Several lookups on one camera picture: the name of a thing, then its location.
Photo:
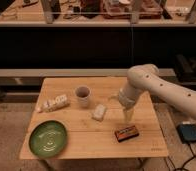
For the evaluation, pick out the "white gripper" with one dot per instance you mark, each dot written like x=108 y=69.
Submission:
x=127 y=102

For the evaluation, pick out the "black and orange eraser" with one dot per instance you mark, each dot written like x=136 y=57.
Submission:
x=126 y=133

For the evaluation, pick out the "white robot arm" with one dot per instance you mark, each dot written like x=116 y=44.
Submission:
x=141 y=78

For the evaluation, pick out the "white sponge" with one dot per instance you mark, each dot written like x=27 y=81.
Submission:
x=99 y=112

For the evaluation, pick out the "white cup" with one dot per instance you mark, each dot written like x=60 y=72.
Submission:
x=83 y=96

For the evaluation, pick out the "wooden table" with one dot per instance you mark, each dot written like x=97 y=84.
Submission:
x=90 y=139

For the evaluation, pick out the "white plastic bottle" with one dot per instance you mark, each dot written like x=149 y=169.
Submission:
x=54 y=104

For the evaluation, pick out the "black foot pedal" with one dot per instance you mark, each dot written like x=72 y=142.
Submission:
x=187 y=133

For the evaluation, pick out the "green plate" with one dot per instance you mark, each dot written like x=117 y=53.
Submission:
x=48 y=139

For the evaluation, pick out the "wooden bench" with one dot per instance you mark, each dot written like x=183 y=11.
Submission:
x=35 y=76

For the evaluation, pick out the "cluttered background shelf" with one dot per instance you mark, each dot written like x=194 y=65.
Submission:
x=99 y=13

